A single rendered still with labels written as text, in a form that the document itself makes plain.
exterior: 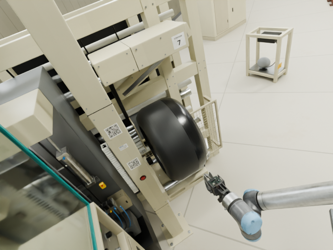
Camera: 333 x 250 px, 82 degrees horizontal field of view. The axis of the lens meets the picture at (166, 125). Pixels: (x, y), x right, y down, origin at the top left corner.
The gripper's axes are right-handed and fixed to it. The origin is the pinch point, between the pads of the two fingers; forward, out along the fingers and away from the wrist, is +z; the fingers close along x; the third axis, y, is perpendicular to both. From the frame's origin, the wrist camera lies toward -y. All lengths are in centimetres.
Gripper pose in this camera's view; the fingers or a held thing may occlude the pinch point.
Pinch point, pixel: (205, 176)
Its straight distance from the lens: 117.9
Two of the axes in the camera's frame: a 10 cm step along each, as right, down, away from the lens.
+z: -4.1, -4.0, 8.2
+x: -8.5, 4.8, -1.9
